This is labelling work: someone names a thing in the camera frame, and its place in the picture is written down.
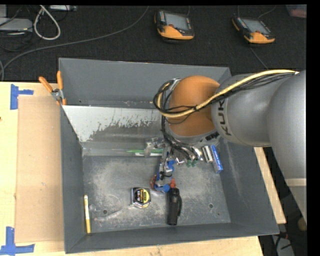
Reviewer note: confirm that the blue and white box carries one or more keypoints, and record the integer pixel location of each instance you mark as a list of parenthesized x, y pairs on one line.
[(217, 160)]

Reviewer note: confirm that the small white ribbed block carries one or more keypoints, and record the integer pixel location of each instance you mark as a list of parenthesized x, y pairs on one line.
[(207, 154)]

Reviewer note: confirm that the yellow pencil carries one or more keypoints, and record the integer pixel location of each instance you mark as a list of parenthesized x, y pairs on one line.
[(87, 215)]

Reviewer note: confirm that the chrome and yellow tape measure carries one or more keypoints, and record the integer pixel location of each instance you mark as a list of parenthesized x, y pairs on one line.
[(140, 197)]

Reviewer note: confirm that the grey metal bin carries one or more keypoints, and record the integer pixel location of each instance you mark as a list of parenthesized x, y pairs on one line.
[(112, 180)]

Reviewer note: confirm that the blue and red-brown toy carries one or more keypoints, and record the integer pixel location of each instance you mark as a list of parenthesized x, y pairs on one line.
[(162, 188)]

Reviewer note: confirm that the brown cardboard board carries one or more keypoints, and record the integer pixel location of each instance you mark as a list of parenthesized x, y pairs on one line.
[(37, 170)]

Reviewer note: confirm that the green stick in clear packet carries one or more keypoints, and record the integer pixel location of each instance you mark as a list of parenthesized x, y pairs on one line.
[(140, 151)]

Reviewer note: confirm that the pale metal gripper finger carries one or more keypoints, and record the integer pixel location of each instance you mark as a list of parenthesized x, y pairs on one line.
[(162, 173), (168, 172)]

